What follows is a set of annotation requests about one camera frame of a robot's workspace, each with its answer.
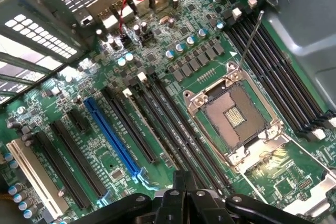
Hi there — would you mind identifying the green motherboard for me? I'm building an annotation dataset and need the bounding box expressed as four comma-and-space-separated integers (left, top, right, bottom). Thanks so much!
0, 0, 336, 224

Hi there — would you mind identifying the black RAM slot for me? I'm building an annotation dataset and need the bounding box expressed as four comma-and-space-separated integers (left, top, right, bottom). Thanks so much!
226, 26, 326, 142
246, 11, 336, 119
232, 20, 333, 133
240, 16, 336, 127

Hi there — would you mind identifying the silver socket cover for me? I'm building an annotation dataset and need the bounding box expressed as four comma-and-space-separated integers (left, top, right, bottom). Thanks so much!
240, 134, 336, 218

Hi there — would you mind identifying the metal rear port block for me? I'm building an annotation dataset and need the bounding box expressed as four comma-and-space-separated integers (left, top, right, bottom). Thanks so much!
88, 0, 170, 32

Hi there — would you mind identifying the short black expansion slot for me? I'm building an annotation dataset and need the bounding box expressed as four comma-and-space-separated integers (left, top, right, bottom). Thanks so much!
66, 108, 92, 133

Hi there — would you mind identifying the thin metal locking lever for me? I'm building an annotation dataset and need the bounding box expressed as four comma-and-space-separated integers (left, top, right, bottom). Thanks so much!
239, 10, 265, 69

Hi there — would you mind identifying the blue expansion slot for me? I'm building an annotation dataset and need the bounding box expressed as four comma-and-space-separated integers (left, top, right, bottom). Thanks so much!
83, 97, 144, 178

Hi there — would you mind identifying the white expansion slot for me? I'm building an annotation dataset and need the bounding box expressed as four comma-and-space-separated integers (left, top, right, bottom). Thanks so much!
6, 138, 69, 221

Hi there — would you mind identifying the grey metal PC case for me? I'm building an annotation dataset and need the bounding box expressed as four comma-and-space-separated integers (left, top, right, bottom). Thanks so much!
0, 0, 336, 224

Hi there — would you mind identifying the CPU socket with metal frame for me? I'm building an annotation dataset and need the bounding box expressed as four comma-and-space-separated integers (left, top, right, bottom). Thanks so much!
183, 61, 286, 174

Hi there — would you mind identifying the long black expansion slot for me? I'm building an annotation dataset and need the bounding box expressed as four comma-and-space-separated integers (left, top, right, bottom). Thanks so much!
146, 70, 235, 194
130, 73, 218, 190

